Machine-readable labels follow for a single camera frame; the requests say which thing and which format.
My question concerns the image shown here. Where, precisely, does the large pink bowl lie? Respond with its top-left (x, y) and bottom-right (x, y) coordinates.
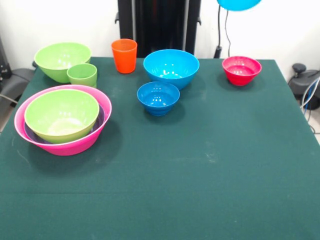
top-left (14, 84), bottom-right (113, 157)

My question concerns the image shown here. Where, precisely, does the green cup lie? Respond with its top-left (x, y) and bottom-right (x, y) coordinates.
top-left (66, 63), bottom-right (98, 88)

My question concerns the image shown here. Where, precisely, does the large blue bowl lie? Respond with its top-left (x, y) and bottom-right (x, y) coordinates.
top-left (143, 49), bottom-right (200, 91)

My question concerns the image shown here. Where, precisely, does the bundle of floor cables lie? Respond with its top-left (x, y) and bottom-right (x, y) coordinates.
top-left (298, 77), bottom-right (320, 136)

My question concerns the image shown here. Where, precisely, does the black wall cable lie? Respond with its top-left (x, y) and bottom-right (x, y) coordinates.
top-left (214, 4), bottom-right (232, 60)

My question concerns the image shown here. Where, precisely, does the green bowl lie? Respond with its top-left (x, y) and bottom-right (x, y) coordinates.
top-left (33, 42), bottom-right (92, 84)
top-left (24, 89), bottom-right (100, 145)

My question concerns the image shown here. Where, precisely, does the light blue straight-sided bowl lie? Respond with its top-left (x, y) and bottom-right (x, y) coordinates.
top-left (216, 0), bottom-right (263, 12)

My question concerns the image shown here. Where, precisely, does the small dark blue bowl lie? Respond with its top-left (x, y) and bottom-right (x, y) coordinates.
top-left (136, 81), bottom-right (181, 117)

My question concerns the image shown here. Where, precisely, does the orange cup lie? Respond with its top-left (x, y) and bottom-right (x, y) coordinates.
top-left (111, 38), bottom-right (138, 75)

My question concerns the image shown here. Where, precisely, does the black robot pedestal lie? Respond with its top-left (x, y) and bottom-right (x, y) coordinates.
top-left (114, 0), bottom-right (202, 59)

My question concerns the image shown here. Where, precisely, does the dark green table cloth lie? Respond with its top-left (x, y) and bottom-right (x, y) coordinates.
top-left (0, 56), bottom-right (320, 240)

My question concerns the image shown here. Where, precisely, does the small pink bowl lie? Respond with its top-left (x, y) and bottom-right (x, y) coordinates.
top-left (221, 55), bottom-right (263, 87)

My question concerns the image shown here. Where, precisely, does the purple bowl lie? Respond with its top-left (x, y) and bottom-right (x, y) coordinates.
top-left (23, 103), bottom-right (106, 145)

